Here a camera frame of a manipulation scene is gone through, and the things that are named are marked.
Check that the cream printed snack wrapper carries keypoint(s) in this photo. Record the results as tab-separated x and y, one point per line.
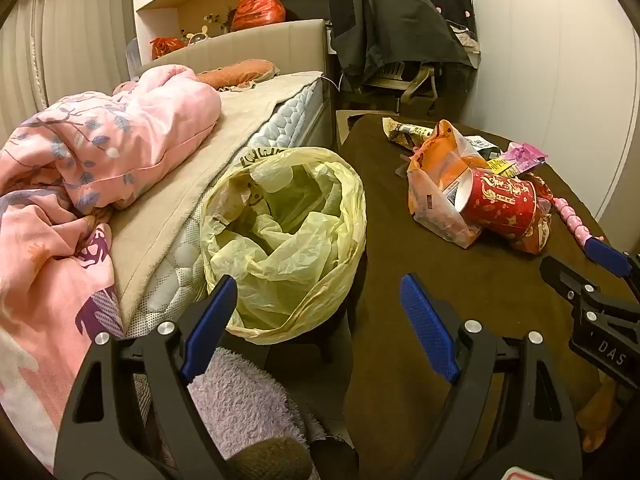
405	132

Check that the purple fluffy cloth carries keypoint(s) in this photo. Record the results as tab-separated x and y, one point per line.
240	400

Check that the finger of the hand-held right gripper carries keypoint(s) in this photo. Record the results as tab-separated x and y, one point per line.
562	275
607	256

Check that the wooden side stand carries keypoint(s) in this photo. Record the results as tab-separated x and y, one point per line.
342	129

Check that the pink floral duvet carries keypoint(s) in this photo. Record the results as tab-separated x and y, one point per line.
75	160

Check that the dark jacket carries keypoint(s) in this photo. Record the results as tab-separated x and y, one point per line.
390	25

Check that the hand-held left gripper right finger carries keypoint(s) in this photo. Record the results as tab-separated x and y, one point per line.
430	330

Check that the dark brown fuzzy cloth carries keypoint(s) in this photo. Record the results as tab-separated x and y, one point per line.
270	460

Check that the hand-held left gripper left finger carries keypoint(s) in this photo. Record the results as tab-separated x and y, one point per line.
210	325

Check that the red paper cup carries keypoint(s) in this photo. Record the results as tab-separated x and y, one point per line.
500	200

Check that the purple printed wrapper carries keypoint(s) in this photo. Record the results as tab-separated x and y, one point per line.
525	154

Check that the beige crumpled cloth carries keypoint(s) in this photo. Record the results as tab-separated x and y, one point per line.
467	40

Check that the person's right hand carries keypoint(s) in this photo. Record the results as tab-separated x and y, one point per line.
600	410

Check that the orange pillow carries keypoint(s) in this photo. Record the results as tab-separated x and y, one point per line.
235	72

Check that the large orange plastic bag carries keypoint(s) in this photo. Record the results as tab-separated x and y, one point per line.
257	10

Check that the white rabbit ornament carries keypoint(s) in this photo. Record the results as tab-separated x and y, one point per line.
199	36

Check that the pink caterpillar toy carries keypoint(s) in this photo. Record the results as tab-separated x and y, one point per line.
572	217

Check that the yellow wrapper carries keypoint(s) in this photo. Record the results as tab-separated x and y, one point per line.
501	167

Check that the yellow plastic trash bag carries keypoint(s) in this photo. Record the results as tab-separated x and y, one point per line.
280	240

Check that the beige curtain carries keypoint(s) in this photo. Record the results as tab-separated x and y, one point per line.
75	35

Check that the small flower decoration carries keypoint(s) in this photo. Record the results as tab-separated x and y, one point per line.
217	21

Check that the orange snack bag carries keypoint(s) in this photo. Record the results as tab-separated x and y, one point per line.
430	200

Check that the beige padded headboard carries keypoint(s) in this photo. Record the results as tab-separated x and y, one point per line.
240	45

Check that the red orange snack wrapper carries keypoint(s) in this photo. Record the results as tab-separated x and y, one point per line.
539	235

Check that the small orange plastic bag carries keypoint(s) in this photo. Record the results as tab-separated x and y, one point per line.
167	47

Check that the black bag with pink spots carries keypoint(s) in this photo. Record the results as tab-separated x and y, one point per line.
450	5

